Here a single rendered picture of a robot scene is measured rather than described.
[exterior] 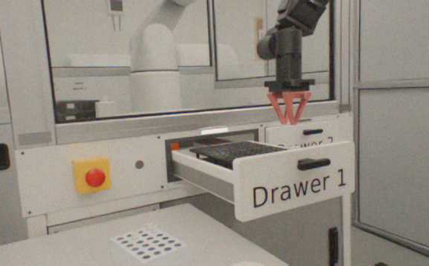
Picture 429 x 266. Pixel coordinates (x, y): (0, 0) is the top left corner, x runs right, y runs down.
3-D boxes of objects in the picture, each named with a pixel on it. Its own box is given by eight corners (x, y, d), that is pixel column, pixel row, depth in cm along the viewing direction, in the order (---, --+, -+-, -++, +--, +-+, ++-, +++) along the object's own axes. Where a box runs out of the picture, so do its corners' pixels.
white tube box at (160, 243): (190, 266, 58) (188, 244, 58) (144, 287, 53) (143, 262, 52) (152, 243, 68) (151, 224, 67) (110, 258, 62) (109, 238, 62)
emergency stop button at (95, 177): (106, 186, 75) (105, 168, 74) (86, 189, 73) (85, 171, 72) (103, 183, 77) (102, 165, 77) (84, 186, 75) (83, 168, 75)
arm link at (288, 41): (284, 24, 73) (307, 25, 75) (268, 29, 79) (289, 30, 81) (284, 58, 73) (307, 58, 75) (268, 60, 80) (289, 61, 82)
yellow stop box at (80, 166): (112, 189, 78) (109, 157, 77) (78, 196, 74) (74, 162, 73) (107, 185, 82) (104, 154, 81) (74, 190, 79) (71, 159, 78)
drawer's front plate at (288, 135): (339, 152, 117) (339, 120, 116) (269, 165, 103) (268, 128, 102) (334, 151, 119) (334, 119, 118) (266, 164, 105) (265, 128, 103)
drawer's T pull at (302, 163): (331, 165, 65) (331, 158, 65) (301, 171, 61) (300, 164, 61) (316, 162, 68) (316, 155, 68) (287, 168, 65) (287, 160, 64)
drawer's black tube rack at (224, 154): (302, 179, 80) (301, 151, 79) (237, 193, 71) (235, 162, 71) (246, 163, 99) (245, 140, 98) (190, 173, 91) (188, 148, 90)
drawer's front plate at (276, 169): (354, 191, 74) (354, 140, 73) (240, 222, 60) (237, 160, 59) (348, 190, 76) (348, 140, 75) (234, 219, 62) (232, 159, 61)
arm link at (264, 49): (291, -9, 74) (322, 11, 77) (264, 4, 84) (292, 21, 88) (271, 43, 73) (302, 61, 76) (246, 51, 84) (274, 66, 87)
